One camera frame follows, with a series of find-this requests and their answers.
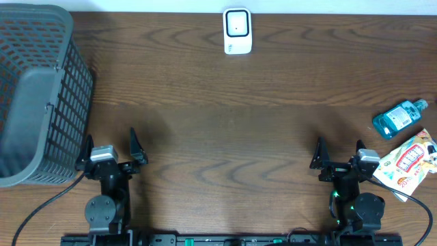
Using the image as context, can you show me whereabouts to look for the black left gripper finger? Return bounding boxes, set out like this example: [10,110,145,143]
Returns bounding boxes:
[130,127,148,165]
[75,135,94,172]

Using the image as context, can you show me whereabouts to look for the teal mouthwash bottle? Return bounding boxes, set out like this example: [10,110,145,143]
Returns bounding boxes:
[372,99,428,139]

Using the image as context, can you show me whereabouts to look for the white barcode scanner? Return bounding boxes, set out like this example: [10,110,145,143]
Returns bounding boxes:
[223,8,253,55]

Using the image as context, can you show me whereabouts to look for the yellow snack chip bag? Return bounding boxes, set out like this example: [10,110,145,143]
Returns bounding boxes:
[373,128,436,196]

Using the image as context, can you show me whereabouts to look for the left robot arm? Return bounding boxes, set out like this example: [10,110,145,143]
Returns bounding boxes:
[75,128,148,245]

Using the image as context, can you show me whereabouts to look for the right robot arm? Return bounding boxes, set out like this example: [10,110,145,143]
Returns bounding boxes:
[309,137,385,245]

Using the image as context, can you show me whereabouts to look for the grey plastic mesh basket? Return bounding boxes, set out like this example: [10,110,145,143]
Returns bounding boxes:
[1,3,94,187]

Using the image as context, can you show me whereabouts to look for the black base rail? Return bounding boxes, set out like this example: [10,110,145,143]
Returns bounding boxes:
[60,234,403,246]

